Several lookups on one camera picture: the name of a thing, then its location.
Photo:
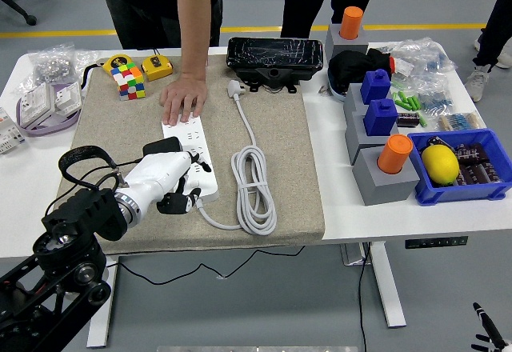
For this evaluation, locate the person's left forearm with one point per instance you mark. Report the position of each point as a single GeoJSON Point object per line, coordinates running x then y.
{"type": "Point", "coordinates": [196, 28]}

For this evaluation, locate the purple tray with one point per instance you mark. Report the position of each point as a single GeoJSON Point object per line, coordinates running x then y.
{"type": "Point", "coordinates": [44, 130]}

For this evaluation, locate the clear bag of taped resistors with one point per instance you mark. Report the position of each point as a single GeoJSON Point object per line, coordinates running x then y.
{"type": "Point", "coordinates": [460, 121]}

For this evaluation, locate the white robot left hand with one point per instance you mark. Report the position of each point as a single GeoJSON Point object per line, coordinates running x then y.
{"type": "Point", "coordinates": [160, 176]}

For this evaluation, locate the dark brown capacitor pack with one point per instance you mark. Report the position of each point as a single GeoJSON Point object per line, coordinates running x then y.
{"type": "Point", "coordinates": [476, 168]}

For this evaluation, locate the orange cylinder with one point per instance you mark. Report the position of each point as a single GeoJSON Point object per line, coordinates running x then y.
{"type": "Point", "coordinates": [394, 154]}
{"type": "Point", "coordinates": [351, 22]}

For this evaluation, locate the round yellow tape measure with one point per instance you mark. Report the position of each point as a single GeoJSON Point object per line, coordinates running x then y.
{"type": "Point", "coordinates": [116, 62]}

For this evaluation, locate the blue plastic bin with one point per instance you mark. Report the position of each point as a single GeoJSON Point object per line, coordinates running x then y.
{"type": "Point", "coordinates": [456, 194]}

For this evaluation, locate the grey square block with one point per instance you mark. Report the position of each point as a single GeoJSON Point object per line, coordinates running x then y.
{"type": "Point", "coordinates": [354, 136]}
{"type": "Point", "coordinates": [384, 190]}
{"type": "Point", "coordinates": [334, 42]}
{"type": "Point", "coordinates": [352, 100]}

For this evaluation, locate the black cloth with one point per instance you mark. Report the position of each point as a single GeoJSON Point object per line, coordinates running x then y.
{"type": "Point", "coordinates": [348, 68]}

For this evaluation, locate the yellow lemon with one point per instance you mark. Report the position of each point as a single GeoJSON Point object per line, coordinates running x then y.
{"type": "Point", "coordinates": [440, 164]}

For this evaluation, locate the white power strip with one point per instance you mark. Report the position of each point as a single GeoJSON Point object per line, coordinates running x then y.
{"type": "Point", "coordinates": [192, 132]}

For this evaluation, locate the small black clip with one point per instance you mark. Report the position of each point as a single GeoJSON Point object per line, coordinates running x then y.
{"type": "Point", "coordinates": [434, 142]}

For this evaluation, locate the white bowl with blue rim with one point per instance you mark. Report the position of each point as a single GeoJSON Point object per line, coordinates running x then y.
{"type": "Point", "coordinates": [336, 95]}

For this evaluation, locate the black table control panel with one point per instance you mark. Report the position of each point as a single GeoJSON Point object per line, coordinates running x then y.
{"type": "Point", "coordinates": [436, 242]}

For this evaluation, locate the blue block with knob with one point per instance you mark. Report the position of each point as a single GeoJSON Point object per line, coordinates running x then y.
{"type": "Point", "coordinates": [380, 120]}
{"type": "Point", "coordinates": [375, 88]}

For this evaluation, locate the white socket box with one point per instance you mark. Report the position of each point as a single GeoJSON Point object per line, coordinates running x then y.
{"type": "Point", "coordinates": [68, 95]}
{"type": "Point", "coordinates": [36, 104]}

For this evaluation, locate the large clear bag of resistors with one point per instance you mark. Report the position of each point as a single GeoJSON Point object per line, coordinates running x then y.
{"type": "Point", "coordinates": [428, 54]}

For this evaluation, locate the white circuit breaker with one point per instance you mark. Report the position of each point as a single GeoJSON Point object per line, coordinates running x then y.
{"type": "Point", "coordinates": [8, 136]}

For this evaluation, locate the grey-brown mat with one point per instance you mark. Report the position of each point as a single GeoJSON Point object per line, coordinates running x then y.
{"type": "Point", "coordinates": [280, 168]}

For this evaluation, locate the black plug adapter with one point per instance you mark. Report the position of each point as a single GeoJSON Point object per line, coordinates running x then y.
{"type": "Point", "coordinates": [164, 145]}

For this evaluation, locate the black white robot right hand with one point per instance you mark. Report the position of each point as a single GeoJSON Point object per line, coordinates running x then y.
{"type": "Point", "coordinates": [490, 326]}

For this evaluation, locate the clear bag of metal parts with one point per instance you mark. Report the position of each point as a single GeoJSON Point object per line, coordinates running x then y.
{"type": "Point", "coordinates": [50, 68]}

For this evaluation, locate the small yellow tape measure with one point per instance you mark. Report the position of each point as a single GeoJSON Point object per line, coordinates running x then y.
{"type": "Point", "coordinates": [157, 68]}

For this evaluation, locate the scrambled colour puzzle cube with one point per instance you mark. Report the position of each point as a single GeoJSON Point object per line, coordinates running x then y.
{"type": "Point", "coordinates": [130, 82]}

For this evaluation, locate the small orange cap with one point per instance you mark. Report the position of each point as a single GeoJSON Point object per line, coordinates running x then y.
{"type": "Point", "coordinates": [393, 65]}

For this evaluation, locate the small white carton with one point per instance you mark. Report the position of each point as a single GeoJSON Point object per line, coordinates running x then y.
{"type": "Point", "coordinates": [405, 68]}

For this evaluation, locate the green battery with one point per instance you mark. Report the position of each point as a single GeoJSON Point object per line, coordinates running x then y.
{"type": "Point", "coordinates": [417, 104]}
{"type": "Point", "coordinates": [396, 98]}
{"type": "Point", "coordinates": [403, 104]}
{"type": "Point", "coordinates": [422, 120]}

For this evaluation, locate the person's left hand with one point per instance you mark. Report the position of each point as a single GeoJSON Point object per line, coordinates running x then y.
{"type": "Point", "coordinates": [184, 96]}

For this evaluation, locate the white table leg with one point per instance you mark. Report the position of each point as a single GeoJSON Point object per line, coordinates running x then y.
{"type": "Point", "coordinates": [386, 288]}
{"type": "Point", "coordinates": [102, 328]}

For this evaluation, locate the black device in plastic wrap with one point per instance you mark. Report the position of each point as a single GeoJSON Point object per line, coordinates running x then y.
{"type": "Point", "coordinates": [274, 54]}

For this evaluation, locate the clear bag of blue resistors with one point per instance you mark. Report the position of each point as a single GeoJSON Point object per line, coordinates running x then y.
{"type": "Point", "coordinates": [434, 100]}

